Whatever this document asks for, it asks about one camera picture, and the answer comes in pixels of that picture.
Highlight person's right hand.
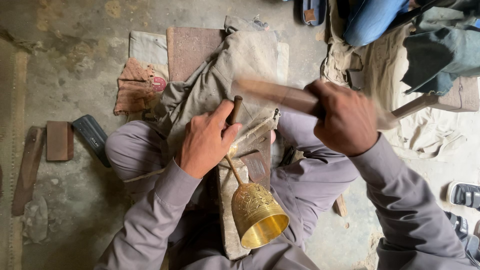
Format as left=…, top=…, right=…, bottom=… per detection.
left=304, top=79, right=379, bottom=157

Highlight person's left hand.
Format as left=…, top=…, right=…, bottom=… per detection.
left=175, top=99, right=243, bottom=179

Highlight wooden mallet stick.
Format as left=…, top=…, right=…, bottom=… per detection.
left=232, top=78, right=398, bottom=130

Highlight brown metal chisel punch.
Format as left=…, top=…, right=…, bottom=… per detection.
left=229, top=95, right=244, bottom=126

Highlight engraved brass goblet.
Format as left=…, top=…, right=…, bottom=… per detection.
left=224, top=142, right=290, bottom=250

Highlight person's grey trousers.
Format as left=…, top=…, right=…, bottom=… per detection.
left=104, top=111, right=361, bottom=270

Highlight rusty flat metal plate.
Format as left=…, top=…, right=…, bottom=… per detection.
left=240, top=132, right=272, bottom=190

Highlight beige floor sheet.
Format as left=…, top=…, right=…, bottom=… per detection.
left=320, top=0, right=480, bottom=162

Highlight blue sandal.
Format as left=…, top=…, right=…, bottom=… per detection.
left=300, top=0, right=328, bottom=27

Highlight small wood piece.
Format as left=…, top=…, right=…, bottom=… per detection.
left=334, top=194, right=349, bottom=217

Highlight grey work cloth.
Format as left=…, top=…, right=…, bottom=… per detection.
left=154, top=16, right=281, bottom=158

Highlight dark grey-blue cloth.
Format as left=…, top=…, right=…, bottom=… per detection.
left=400, top=0, right=480, bottom=96

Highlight grey stone block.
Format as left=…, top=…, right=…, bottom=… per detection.
left=217, top=157, right=252, bottom=261

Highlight brown wooden board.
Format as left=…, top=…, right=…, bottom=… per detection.
left=166, top=26, right=227, bottom=83

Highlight white printed sack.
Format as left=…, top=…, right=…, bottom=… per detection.
left=127, top=30, right=290, bottom=123

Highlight orange-brown rag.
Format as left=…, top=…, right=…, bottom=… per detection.
left=113, top=57, right=157, bottom=116

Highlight black rubber slipper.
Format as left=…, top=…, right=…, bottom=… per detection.
left=72, top=114, right=112, bottom=168

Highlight small brown wooden block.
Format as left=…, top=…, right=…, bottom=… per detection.
left=46, top=121, right=74, bottom=162

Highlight long brown wooden strip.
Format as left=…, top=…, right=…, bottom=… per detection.
left=11, top=126, right=46, bottom=217

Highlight crumpled grey plastic scrap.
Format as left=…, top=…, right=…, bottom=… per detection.
left=22, top=195, right=49, bottom=245

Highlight grey strap sandal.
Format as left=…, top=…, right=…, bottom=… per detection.
left=444, top=211, right=480, bottom=268
left=446, top=181, right=480, bottom=211

